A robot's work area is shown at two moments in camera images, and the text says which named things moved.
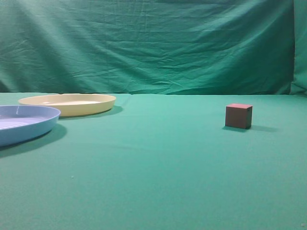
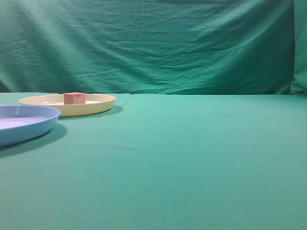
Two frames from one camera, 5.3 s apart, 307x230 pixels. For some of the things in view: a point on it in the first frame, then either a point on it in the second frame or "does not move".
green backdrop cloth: x=154 y=47 does not move
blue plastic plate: x=20 y=123 does not move
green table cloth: x=160 y=162 does not move
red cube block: x=239 y=115 → x=74 y=98
